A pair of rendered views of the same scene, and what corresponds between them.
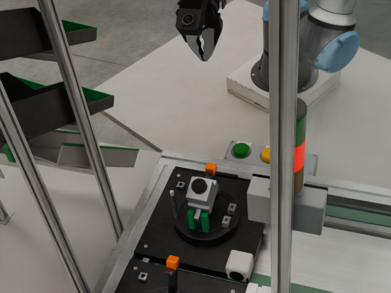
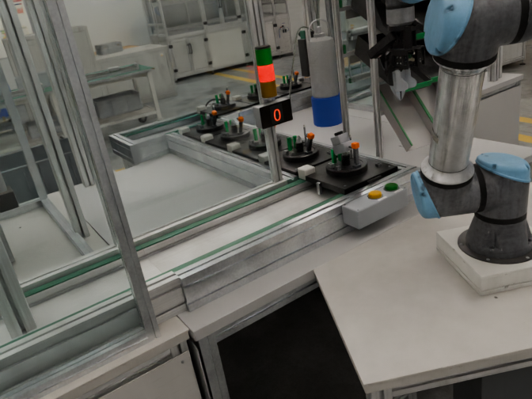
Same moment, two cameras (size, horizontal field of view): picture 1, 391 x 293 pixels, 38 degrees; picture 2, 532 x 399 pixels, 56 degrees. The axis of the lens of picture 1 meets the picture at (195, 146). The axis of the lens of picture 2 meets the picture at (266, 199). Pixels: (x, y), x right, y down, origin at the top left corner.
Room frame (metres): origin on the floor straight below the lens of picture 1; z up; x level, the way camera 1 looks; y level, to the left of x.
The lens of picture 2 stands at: (1.44, -1.47, 1.60)
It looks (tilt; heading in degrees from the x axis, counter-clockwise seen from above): 23 degrees down; 125
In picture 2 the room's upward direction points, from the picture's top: 9 degrees counter-clockwise
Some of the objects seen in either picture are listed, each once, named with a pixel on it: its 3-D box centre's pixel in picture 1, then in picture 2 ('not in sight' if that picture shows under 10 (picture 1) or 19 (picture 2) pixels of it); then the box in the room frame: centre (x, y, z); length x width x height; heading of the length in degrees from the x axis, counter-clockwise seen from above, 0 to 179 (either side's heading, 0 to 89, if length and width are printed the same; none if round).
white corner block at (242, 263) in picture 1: (239, 266); (306, 172); (0.62, -0.05, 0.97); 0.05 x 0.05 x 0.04; 66
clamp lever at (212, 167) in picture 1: (210, 181); (354, 153); (0.79, -0.02, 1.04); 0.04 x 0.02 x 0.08; 156
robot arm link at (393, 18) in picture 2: not in sight; (400, 16); (0.98, -0.05, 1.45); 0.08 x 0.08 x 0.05
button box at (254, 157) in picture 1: (270, 165); (375, 204); (0.92, -0.17, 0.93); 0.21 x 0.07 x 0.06; 66
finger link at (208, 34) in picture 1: (212, 38); (400, 85); (0.97, -0.06, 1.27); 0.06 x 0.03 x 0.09; 156
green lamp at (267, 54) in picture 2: not in sight; (264, 56); (0.57, -0.13, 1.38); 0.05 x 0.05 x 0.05
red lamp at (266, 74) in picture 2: not in sight; (266, 72); (0.57, -0.13, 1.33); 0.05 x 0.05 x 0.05
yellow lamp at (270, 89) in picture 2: not in sight; (268, 88); (0.57, -0.13, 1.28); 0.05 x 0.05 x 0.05
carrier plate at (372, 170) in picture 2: (207, 220); (347, 172); (0.75, 0.00, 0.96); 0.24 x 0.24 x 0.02; 66
